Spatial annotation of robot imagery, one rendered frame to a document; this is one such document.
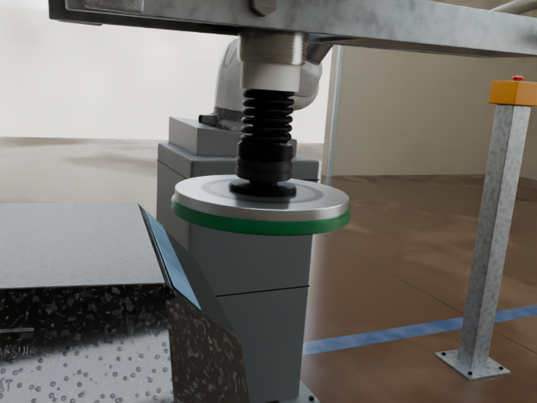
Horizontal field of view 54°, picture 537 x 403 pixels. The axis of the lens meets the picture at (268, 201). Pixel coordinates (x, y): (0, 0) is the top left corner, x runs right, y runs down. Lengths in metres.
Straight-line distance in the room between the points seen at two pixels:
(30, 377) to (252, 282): 1.17
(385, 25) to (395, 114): 6.30
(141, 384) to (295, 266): 1.20
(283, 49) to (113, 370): 0.37
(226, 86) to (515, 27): 0.96
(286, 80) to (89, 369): 0.36
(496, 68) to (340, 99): 2.52
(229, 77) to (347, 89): 4.96
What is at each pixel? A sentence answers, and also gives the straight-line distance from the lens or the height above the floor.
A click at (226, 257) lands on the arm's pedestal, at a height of 0.52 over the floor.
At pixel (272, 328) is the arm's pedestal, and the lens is 1.68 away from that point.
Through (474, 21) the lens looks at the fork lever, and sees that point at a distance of 0.76.
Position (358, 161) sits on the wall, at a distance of 6.70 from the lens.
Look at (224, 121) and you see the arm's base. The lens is 1.59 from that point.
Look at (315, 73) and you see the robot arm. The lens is 1.72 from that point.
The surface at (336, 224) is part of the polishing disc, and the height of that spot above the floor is 0.86.
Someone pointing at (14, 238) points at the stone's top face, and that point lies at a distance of 0.64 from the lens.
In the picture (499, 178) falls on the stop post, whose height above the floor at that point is 0.74.
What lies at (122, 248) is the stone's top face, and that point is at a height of 0.82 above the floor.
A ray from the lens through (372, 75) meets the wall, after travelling 6.70.
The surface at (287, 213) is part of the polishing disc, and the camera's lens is 0.55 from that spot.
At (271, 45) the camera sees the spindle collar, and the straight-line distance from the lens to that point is 0.60.
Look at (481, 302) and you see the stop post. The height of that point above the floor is 0.28.
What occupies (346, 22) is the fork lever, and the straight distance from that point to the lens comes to 0.62.
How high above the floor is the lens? 1.00
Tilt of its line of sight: 12 degrees down
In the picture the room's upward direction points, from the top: 4 degrees clockwise
